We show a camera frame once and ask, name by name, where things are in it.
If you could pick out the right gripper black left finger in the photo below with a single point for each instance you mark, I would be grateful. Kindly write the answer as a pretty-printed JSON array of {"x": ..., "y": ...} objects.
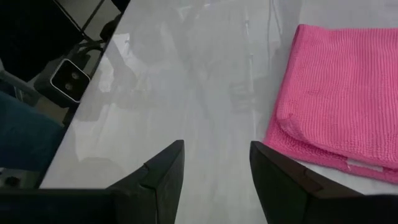
[{"x": 155, "y": 193}]

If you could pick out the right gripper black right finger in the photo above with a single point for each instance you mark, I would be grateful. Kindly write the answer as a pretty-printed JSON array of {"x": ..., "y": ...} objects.
[{"x": 280, "y": 186}]

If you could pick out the pink towel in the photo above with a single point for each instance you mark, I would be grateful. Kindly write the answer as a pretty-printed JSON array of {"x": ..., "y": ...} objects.
[{"x": 342, "y": 93}]

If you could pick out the white-framed black stereo camera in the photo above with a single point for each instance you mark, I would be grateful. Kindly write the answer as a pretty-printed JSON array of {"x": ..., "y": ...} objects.
[{"x": 70, "y": 81}]

